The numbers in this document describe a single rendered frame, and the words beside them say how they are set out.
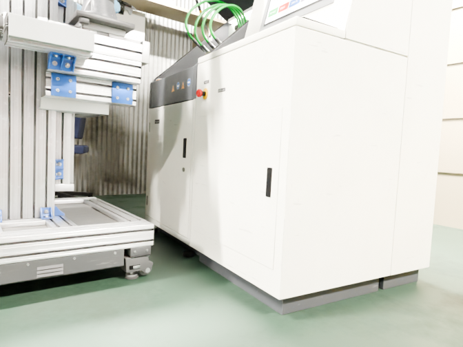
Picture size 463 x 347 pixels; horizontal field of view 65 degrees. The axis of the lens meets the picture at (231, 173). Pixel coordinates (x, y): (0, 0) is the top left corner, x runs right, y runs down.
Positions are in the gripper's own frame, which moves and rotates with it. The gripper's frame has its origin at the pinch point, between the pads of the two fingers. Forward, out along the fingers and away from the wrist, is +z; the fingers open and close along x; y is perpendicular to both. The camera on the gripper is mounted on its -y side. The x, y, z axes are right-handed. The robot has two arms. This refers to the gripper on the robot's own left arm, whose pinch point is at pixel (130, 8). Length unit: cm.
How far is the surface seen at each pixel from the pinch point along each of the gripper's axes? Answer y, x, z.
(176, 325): 129, 133, -95
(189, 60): 28, 41, 16
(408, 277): 117, 195, -9
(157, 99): 57, 43, -11
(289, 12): 14, 127, -35
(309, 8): 15, 138, -42
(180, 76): 45, 71, -29
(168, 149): 84, 65, -22
